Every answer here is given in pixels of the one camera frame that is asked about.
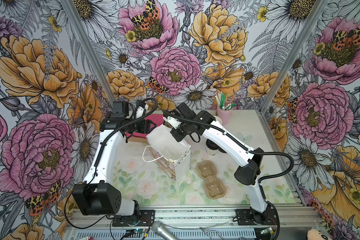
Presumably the white paper coffee cup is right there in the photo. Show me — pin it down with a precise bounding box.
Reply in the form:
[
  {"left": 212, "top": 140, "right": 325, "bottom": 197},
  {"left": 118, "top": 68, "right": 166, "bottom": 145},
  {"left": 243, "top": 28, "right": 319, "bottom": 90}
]
[{"left": 206, "top": 139, "right": 219, "bottom": 156}]

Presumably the cartoon animal gift bag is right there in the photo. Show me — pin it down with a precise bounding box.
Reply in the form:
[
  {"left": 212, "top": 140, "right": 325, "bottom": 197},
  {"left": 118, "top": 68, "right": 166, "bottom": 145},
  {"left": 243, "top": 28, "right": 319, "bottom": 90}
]
[{"left": 142, "top": 125, "right": 191, "bottom": 183}]

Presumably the pulp cup carrier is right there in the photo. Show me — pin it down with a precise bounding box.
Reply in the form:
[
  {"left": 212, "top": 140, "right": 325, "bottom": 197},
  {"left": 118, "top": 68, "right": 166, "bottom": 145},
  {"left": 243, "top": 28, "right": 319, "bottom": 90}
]
[{"left": 197, "top": 161, "right": 226, "bottom": 200}]

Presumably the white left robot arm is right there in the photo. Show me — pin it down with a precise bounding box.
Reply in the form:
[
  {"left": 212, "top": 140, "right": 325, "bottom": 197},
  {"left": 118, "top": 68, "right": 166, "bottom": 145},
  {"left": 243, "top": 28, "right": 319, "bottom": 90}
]
[{"left": 69, "top": 98, "right": 158, "bottom": 226}]

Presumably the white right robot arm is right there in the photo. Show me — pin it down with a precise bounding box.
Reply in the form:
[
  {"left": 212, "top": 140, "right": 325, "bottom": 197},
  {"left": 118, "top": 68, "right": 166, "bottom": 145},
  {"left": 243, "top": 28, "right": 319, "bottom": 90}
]
[{"left": 162, "top": 103, "right": 294, "bottom": 224}]

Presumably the stack of green paper cups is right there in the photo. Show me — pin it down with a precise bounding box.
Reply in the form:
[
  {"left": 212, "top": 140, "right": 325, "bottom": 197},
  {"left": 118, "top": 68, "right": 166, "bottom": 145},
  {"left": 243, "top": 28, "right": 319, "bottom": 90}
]
[{"left": 215, "top": 116, "right": 223, "bottom": 125}]

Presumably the pink straw holder cup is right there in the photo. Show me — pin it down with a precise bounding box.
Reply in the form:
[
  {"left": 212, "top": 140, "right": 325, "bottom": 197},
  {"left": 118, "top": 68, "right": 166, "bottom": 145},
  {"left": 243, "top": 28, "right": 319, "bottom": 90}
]
[{"left": 217, "top": 105, "right": 233, "bottom": 126}]

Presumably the wrapped straws bundle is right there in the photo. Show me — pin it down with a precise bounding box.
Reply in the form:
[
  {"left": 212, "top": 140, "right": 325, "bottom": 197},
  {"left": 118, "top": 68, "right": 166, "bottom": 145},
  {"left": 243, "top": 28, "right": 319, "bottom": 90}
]
[{"left": 215, "top": 93, "right": 236, "bottom": 111}]

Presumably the silver microphone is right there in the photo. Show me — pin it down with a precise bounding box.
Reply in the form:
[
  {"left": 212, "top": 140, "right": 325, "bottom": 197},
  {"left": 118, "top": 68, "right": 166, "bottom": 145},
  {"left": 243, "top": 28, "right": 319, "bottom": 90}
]
[{"left": 152, "top": 221, "right": 179, "bottom": 240}]

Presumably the pink plush toy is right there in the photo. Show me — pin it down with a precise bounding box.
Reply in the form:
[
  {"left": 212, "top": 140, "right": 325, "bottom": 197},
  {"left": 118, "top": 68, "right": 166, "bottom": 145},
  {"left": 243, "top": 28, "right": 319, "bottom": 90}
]
[{"left": 307, "top": 229, "right": 332, "bottom": 240}]

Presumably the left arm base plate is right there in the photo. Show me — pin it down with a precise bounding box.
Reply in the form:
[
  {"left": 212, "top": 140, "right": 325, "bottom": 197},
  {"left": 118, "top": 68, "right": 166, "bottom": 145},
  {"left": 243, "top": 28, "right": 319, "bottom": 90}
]
[{"left": 111, "top": 210, "right": 156, "bottom": 227}]

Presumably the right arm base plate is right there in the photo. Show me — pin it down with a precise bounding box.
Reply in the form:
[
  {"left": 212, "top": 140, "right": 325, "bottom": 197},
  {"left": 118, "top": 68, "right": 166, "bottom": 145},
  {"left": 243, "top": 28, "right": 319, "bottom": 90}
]
[{"left": 232, "top": 208, "right": 277, "bottom": 226}]

